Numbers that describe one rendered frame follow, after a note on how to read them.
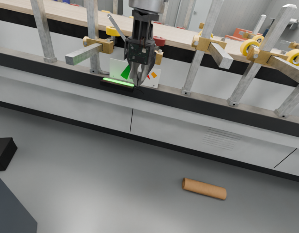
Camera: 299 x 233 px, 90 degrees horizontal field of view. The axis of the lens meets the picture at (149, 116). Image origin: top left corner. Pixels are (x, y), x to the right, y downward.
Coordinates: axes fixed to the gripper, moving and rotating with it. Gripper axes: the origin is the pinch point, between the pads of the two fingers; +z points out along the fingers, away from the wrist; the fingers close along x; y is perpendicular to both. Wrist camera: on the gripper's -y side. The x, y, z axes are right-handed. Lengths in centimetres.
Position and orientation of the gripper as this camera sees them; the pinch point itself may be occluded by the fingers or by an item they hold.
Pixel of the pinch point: (138, 81)
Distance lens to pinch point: 52.9
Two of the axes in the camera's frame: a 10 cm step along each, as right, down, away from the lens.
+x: 9.7, 2.4, -0.4
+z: -1.7, 7.9, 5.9
